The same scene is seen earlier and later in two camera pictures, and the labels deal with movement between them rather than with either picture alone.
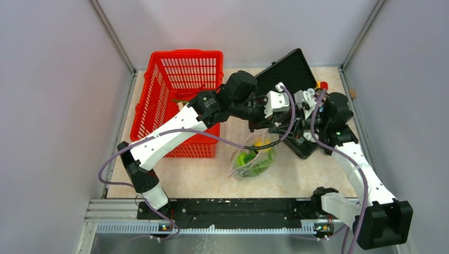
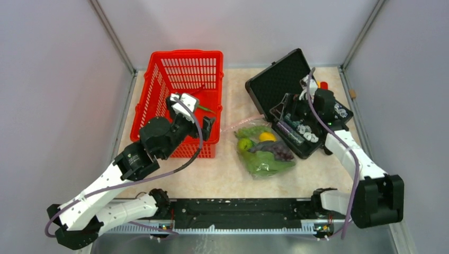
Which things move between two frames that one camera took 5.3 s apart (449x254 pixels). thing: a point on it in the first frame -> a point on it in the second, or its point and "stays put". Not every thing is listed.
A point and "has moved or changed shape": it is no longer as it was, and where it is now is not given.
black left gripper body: x=254 y=113 -> x=182 y=126
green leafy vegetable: x=262 y=162 has moved or changed shape
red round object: x=324 y=85 stays put
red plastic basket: x=174 y=78 stays put
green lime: x=249 y=156 -> x=244 y=144
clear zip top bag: x=249 y=163 has moved or changed shape
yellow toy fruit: x=259 y=142 -> x=267 y=136
